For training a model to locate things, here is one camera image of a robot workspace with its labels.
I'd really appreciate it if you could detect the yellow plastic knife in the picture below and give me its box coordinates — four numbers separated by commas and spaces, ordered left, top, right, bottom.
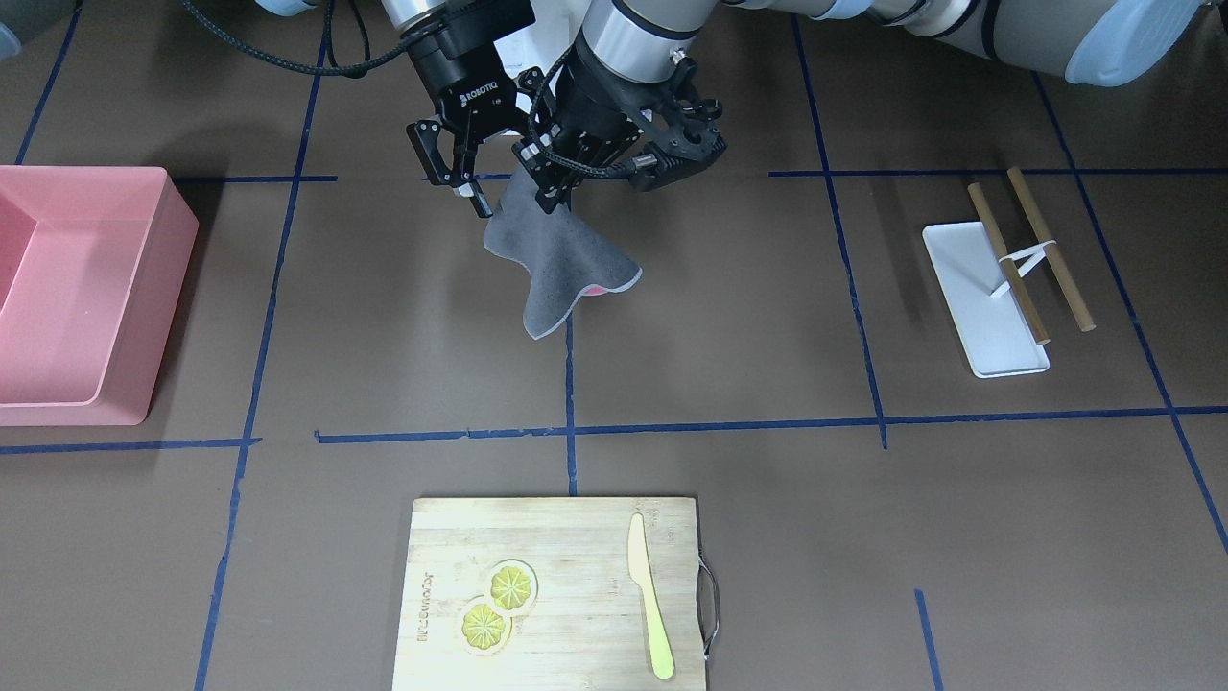
626, 512, 675, 679

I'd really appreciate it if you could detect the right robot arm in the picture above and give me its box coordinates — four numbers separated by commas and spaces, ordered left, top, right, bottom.
181, 1, 535, 218

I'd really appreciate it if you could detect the bamboo cutting board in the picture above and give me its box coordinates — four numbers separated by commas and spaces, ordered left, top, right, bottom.
391, 497, 709, 690

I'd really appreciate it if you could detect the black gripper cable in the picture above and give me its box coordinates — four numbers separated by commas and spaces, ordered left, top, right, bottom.
523, 48, 673, 179

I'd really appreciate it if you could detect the white rack tray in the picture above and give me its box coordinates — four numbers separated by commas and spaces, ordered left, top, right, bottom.
922, 222, 1050, 379

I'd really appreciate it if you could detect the metal cutting board handle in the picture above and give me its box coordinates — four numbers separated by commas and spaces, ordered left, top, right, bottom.
698, 550, 722, 663

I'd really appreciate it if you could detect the front lemon slice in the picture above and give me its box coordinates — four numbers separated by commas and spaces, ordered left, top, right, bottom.
461, 601, 512, 655

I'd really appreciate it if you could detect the grey wiping cloth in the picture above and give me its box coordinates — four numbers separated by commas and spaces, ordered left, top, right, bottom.
484, 171, 642, 340

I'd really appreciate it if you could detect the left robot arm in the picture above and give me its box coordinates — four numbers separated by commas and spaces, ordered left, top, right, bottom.
508, 1, 1200, 214

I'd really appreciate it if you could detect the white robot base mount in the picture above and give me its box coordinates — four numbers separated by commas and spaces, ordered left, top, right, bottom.
495, 0, 591, 79

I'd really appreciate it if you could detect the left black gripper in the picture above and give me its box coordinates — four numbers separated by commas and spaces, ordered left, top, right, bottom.
513, 43, 727, 214

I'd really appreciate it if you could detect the wooden rack rod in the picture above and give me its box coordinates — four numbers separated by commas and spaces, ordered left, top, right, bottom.
1007, 166, 1097, 333
966, 182, 1050, 346

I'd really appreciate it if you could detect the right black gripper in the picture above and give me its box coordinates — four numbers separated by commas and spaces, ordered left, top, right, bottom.
405, 1, 535, 218

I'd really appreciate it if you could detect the white rack bracket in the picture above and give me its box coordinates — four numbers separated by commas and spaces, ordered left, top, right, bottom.
990, 241, 1055, 298

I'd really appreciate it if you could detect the pink plastic bin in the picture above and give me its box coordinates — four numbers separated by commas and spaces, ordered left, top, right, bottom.
1, 164, 199, 427

